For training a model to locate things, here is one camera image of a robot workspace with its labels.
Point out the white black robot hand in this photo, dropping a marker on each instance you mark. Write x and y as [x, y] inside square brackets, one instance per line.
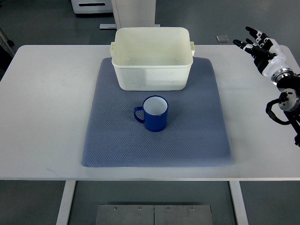
[266, 52]

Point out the blue enamel mug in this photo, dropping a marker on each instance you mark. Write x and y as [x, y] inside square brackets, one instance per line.
[153, 113]

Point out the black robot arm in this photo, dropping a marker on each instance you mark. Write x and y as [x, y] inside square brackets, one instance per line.
[288, 83]

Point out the white plastic box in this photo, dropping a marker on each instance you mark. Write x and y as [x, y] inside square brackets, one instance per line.
[152, 58]

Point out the small grey floor plate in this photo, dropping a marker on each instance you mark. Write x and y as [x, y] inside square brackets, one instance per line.
[222, 39]

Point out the white column with base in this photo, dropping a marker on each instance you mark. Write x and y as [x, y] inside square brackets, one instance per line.
[132, 13]

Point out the right white table leg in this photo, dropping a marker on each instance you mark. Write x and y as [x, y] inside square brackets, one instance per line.
[238, 203]

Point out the white table leg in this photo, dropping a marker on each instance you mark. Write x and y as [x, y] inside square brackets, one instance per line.
[66, 202]
[238, 203]

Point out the white cabinet with slot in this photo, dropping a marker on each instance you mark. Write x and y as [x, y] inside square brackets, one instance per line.
[91, 6]

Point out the grey metal floor plate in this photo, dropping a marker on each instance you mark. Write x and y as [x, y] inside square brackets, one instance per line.
[154, 215]

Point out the dark chair at left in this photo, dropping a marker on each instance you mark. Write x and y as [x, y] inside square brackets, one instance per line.
[6, 52]

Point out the left white table leg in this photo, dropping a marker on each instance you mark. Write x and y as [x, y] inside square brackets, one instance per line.
[66, 202]

